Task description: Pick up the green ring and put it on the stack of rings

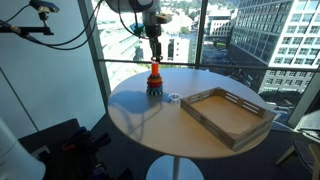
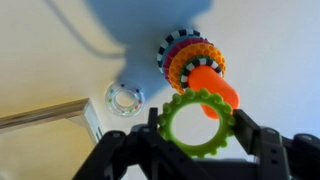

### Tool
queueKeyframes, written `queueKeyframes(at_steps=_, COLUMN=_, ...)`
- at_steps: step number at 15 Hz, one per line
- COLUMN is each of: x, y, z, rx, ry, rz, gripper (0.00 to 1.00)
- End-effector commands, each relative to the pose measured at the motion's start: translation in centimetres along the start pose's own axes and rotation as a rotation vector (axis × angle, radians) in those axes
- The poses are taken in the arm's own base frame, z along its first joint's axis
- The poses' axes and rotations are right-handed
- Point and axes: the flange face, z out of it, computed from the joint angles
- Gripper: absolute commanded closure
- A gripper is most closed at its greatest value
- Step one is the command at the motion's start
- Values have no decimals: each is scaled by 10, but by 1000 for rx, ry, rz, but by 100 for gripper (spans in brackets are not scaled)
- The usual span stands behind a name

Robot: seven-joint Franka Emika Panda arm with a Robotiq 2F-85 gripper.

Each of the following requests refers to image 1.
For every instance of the white cylindrical robot base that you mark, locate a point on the white cylindrical robot base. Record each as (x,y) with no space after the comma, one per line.
(15,156)

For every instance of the black camera on mount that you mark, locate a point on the black camera on mount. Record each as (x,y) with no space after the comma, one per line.
(44,6)

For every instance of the orange stacking peg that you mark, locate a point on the orange stacking peg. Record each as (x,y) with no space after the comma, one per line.
(155,69)

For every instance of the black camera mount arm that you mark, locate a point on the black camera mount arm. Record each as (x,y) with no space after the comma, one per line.
(26,30)

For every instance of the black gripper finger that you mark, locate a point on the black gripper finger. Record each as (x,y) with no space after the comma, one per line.
(153,50)
(160,51)

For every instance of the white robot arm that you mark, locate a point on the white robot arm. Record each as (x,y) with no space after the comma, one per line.
(133,6)

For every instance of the teal wrist camera box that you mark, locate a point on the teal wrist camera box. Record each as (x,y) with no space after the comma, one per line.
(137,29)

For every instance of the pile of black clamps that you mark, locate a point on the pile of black clamps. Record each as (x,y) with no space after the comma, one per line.
(83,150)

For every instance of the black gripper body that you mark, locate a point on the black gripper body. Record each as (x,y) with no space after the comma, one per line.
(153,33)

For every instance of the wooden slatted tray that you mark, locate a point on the wooden slatted tray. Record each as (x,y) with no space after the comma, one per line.
(226,115)

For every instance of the wooden chair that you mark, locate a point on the wooden chair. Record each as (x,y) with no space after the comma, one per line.
(301,146)

